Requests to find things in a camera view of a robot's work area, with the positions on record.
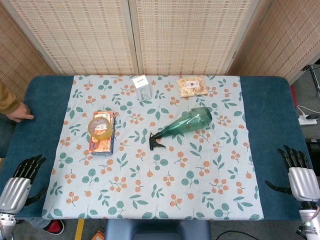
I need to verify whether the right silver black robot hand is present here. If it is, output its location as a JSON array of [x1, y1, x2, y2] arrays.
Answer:
[[264, 144, 320, 203]]

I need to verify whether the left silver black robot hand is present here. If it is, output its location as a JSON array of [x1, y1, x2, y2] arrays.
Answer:
[[0, 154, 48, 215]]

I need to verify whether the green spray bottle black trigger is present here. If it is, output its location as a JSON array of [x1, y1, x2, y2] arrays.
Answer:
[[149, 106, 214, 151]]

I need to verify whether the black box device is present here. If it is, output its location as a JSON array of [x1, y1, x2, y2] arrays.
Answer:
[[304, 138, 320, 157]]

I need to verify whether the blue jeans leg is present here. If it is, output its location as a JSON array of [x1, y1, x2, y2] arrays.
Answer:
[[23, 216, 55, 230]]

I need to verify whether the white power strip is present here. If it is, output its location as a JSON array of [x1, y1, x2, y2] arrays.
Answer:
[[298, 114, 318, 126]]

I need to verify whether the blue padded table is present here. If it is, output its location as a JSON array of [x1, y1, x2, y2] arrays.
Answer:
[[0, 75, 313, 221]]

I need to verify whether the person's bare hand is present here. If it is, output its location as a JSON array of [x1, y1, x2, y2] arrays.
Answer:
[[8, 101, 35, 123]]

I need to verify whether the orange packet on floor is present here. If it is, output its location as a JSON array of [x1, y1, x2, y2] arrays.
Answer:
[[91, 229, 105, 240]]

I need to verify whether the orange snack box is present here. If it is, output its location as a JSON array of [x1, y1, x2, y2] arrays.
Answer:
[[88, 110, 116, 156]]

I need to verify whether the clear yellowish tape roll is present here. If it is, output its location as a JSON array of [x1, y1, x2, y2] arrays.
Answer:
[[87, 116, 115, 140]]

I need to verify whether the woven folding screen panel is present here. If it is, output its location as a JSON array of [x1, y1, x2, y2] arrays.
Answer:
[[2, 0, 140, 76], [128, 0, 275, 76], [0, 4, 56, 94], [226, 0, 320, 85]]

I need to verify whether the floral printed tablecloth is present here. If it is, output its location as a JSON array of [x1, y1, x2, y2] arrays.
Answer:
[[41, 74, 265, 221]]

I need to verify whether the clear bag of snacks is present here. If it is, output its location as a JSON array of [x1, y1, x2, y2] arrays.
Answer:
[[176, 76, 209, 98]]

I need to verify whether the blue chair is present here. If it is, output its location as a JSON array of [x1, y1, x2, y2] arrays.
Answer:
[[104, 219, 212, 240]]

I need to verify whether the small white carton box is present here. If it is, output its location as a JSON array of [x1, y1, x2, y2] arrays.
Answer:
[[131, 74, 153, 101]]

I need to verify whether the white power cable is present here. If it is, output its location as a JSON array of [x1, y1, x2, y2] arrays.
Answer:
[[296, 104, 312, 118]]

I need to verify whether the black floor cable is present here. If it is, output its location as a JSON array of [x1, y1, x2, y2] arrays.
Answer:
[[211, 230, 251, 240]]

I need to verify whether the metal stand frame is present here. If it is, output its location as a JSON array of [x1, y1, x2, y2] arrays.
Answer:
[[301, 64, 320, 97]]

